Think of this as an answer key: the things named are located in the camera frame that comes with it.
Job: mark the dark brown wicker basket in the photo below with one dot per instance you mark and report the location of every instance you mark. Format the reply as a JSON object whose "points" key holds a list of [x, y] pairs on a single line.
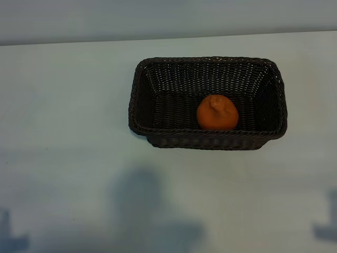
{"points": [[168, 105]]}

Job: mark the orange fruit with knobbly stem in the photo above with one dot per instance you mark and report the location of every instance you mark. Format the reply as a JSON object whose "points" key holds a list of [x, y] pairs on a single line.
{"points": [[217, 113]]}

